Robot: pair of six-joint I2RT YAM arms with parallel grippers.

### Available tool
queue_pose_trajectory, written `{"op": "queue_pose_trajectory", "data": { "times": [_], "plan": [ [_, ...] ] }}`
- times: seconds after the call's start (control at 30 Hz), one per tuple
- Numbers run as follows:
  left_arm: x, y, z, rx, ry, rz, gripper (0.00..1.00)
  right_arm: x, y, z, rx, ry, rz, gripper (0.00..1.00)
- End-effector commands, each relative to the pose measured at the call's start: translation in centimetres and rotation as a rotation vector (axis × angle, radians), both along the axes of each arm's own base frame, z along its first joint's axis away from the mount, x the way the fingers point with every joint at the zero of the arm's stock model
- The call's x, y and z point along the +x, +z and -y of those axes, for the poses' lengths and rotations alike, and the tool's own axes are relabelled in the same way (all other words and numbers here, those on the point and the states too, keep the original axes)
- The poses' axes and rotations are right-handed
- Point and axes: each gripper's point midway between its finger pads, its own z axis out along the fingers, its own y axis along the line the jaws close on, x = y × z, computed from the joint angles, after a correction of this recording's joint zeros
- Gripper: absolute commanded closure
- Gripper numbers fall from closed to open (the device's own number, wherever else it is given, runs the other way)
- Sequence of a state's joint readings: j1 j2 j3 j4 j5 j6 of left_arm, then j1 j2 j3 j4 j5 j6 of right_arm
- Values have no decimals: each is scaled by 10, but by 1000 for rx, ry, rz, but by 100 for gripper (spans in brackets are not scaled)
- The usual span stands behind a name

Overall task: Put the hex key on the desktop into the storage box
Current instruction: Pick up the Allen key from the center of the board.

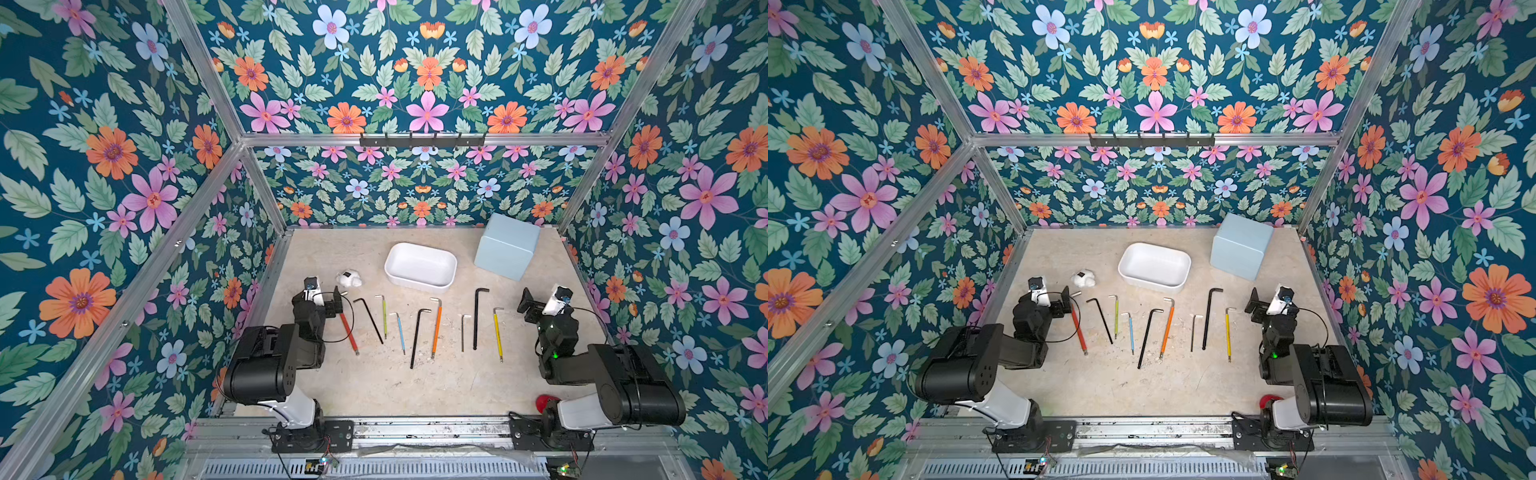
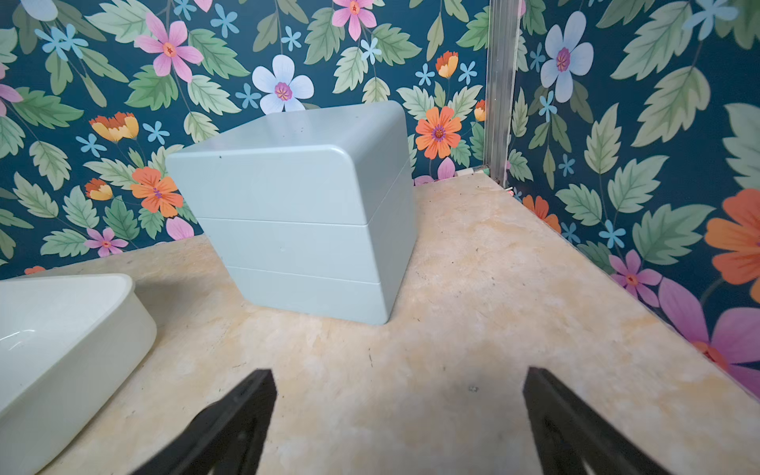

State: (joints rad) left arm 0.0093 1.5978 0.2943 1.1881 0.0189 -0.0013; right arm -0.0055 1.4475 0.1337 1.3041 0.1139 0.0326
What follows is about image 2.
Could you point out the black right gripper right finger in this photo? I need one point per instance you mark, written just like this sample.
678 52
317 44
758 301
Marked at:
571 438

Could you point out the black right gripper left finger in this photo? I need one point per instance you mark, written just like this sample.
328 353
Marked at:
227 437

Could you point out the white plastic storage tray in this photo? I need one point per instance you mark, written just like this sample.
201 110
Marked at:
67 344

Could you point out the pale blue stacked box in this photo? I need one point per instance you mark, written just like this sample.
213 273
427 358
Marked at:
312 211

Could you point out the aluminium frame post back right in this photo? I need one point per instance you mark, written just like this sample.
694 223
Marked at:
504 26

